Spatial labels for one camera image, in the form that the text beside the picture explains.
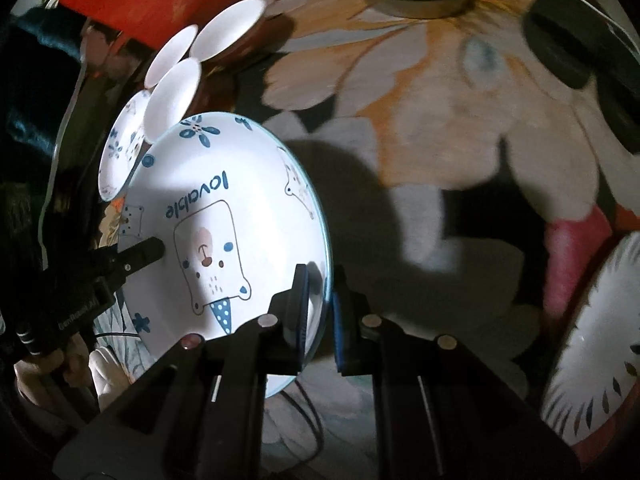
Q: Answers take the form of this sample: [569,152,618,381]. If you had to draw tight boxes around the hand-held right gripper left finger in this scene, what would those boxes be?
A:
[52,262,313,480]

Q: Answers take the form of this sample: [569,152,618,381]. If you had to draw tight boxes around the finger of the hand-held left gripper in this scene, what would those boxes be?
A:
[90,237,166,287]

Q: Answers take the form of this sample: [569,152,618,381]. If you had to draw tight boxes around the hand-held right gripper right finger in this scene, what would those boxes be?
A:
[332,264,583,480]

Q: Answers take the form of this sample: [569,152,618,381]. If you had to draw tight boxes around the large bear print plate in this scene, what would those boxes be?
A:
[117,111,333,401]

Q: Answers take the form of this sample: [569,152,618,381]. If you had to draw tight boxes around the person's left hand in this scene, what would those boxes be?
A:
[14,332,97,401]

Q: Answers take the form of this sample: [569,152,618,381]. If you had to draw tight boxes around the small bear print plate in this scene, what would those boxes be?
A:
[97,89,153,203]

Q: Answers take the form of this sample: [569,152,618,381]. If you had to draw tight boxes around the white bowl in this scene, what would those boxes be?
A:
[192,0,268,61]
[142,57,202,145]
[144,24,200,90]

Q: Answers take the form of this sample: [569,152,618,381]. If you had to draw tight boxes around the floral tablecloth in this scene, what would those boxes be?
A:
[95,0,640,480]

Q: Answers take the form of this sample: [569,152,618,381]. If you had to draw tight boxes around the striped rim plate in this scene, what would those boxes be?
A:
[542,232,640,461]

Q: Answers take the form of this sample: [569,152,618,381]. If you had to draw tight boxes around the black round object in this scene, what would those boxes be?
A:
[522,0,640,156]

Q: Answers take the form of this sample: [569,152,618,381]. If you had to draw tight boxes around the black cable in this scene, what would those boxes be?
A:
[277,380,326,466]

